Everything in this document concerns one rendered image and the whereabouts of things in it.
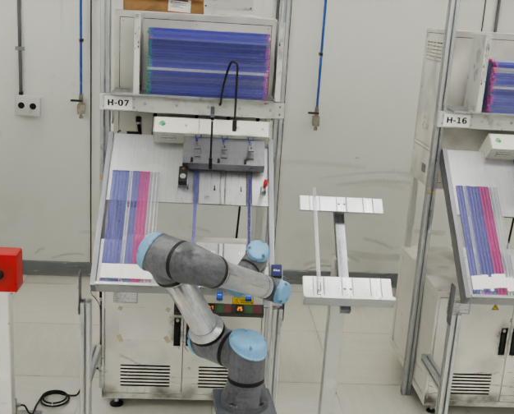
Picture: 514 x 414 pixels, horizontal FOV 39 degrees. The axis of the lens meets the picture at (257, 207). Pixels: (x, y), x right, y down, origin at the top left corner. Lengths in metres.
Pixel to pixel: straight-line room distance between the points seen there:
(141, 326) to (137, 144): 0.78
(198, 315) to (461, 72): 1.79
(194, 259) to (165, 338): 1.28
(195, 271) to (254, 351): 0.39
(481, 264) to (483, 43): 0.93
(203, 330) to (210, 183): 0.92
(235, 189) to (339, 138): 1.78
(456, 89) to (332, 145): 1.45
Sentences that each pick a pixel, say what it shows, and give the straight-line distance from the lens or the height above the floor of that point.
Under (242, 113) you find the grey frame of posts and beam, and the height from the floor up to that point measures 1.33.
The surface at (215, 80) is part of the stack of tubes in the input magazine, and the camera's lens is 3.06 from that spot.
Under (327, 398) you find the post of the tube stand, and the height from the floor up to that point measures 0.19.
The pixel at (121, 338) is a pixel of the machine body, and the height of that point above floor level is 0.35.
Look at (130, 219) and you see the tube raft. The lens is 2.92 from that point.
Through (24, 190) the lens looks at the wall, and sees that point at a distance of 4.84.
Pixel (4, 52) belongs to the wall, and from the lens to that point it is 4.73.
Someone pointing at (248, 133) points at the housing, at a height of 1.25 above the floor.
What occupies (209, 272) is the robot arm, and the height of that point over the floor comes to 1.06.
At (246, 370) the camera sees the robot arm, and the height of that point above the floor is 0.69.
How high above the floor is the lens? 1.74
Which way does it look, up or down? 15 degrees down
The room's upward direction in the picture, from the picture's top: 4 degrees clockwise
